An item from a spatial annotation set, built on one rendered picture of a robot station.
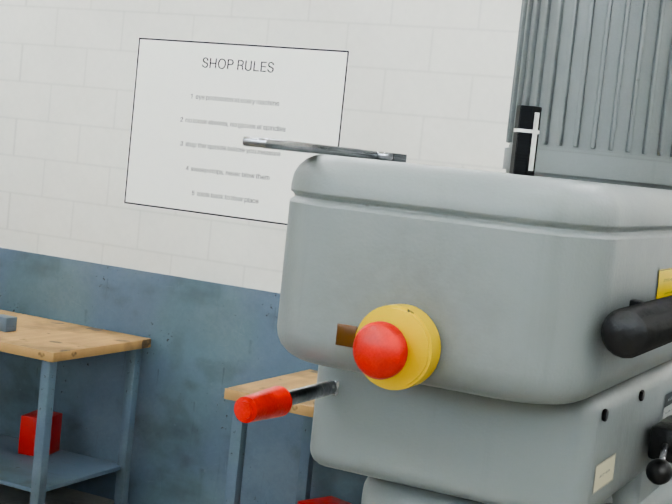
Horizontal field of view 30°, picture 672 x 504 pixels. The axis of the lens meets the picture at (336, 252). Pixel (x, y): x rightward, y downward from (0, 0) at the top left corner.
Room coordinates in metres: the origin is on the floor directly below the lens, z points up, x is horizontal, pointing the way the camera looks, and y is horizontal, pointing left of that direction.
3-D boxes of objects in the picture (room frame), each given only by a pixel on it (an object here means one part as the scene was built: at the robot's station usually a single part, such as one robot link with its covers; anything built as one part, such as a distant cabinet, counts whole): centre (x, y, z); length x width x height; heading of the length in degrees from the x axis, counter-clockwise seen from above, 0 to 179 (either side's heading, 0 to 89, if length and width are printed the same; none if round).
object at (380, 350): (0.86, -0.04, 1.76); 0.04 x 0.03 x 0.04; 64
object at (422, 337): (0.88, -0.05, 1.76); 0.06 x 0.02 x 0.06; 64
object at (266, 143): (1.00, 0.02, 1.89); 0.24 x 0.04 x 0.01; 156
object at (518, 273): (1.10, -0.16, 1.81); 0.47 x 0.26 x 0.16; 154
